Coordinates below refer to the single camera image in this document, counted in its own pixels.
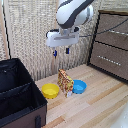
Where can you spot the woven beige folding screen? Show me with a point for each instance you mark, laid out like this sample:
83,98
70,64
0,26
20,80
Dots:
30,33

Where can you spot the blue plastic bowl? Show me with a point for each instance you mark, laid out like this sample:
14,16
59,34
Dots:
80,86

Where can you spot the yellow plastic bowl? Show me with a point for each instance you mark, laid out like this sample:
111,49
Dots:
50,90

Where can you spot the dark drawer cabinet frame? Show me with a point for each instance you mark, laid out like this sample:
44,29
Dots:
90,50

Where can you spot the black fabric storage box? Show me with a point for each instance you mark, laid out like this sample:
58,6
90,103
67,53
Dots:
16,96

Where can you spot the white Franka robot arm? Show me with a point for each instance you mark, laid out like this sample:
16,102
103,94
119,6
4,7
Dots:
71,11

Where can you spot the yellow granola box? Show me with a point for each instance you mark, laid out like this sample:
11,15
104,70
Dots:
65,82

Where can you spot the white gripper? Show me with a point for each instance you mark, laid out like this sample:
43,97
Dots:
61,38

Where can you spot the brown fabric drawer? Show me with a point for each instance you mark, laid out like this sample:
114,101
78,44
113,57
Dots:
113,23
110,66

